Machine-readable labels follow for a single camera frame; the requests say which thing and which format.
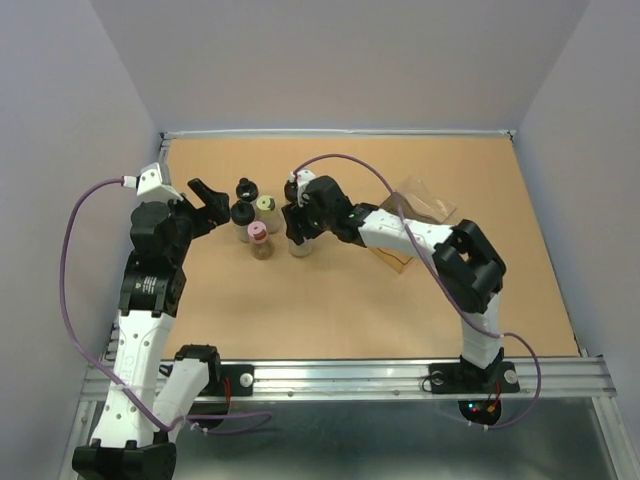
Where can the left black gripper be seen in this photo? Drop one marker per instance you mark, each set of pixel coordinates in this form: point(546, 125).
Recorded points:
point(217, 207)

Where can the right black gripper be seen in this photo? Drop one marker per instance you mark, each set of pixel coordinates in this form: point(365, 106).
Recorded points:
point(294, 214)

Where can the green cap spice bottle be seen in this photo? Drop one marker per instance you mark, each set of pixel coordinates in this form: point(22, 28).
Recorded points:
point(267, 213)

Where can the pink cap spice bottle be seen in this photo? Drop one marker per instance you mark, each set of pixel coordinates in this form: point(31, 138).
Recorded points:
point(260, 242)

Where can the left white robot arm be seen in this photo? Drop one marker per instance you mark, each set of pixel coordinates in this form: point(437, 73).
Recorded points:
point(135, 437)

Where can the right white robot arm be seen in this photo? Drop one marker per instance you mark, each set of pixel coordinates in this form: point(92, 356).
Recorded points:
point(462, 260)

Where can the amber clear organizer box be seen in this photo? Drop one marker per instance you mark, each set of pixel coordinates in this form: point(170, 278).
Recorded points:
point(419, 204)

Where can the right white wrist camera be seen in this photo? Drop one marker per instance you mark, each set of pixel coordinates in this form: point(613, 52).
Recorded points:
point(303, 177)

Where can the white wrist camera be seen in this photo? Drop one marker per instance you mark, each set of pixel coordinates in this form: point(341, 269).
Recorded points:
point(303, 177)
point(154, 184)

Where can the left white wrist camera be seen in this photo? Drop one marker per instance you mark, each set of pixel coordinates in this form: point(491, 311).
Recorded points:
point(154, 184)

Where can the aluminium front rail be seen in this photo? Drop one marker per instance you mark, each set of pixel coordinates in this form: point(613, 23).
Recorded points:
point(381, 380)

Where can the aluminium rail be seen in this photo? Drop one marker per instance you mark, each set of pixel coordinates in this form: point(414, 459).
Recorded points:
point(335, 133)
point(381, 380)
point(110, 350)

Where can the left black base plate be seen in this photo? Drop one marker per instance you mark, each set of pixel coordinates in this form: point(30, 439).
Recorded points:
point(231, 380)

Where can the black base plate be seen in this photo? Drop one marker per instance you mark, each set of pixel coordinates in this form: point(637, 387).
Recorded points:
point(460, 378)
point(231, 380)

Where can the aluminium back rail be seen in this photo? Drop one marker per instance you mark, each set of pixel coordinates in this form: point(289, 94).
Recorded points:
point(335, 133)

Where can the aluminium left side rail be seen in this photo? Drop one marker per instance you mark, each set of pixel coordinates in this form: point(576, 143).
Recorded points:
point(110, 350)

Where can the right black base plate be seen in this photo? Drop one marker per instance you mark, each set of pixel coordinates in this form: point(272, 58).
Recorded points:
point(460, 378)

